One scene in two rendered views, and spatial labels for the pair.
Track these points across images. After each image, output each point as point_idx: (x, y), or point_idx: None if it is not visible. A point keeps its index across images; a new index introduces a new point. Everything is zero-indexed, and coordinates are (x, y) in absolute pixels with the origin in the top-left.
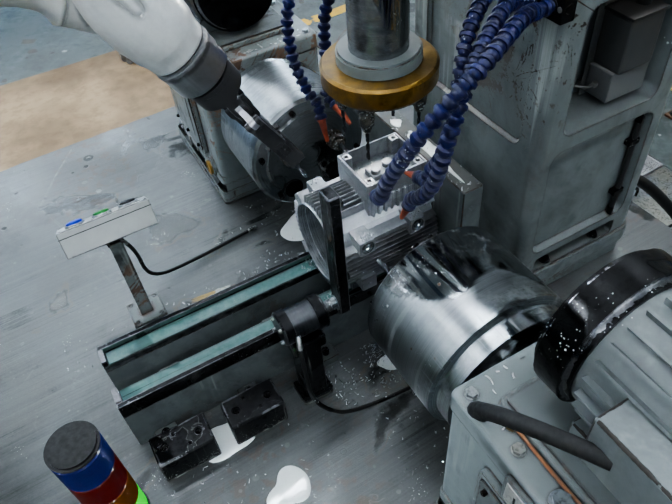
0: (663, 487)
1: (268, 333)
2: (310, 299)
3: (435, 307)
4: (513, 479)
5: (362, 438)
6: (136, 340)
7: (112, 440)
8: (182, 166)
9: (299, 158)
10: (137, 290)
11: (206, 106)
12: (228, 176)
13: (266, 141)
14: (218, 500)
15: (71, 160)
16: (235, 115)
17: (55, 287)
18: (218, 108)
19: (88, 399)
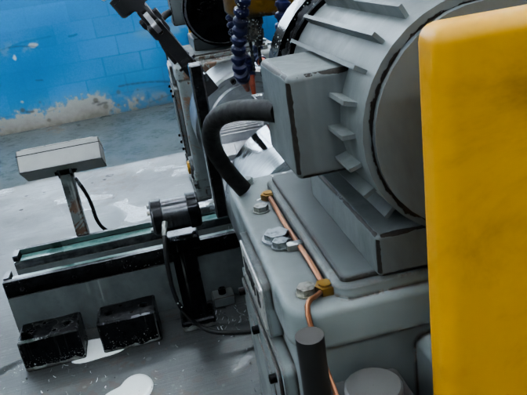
0: (282, 74)
1: (159, 248)
2: (186, 193)
3: (264, 154)
4: (245, 233)
5: (223, 362)
6: (51, 248)
7: (3, 338)
8: (177, 181)
9: (212, 88)
10: (81, 231)
11: (120, 9)
12: (200, 172)
13: (170, 50)
14: (59, 391)
15: (96, 176)
16: (142, 19)
17: (31, 243)
18: (129, 11)
19: (5, 310)
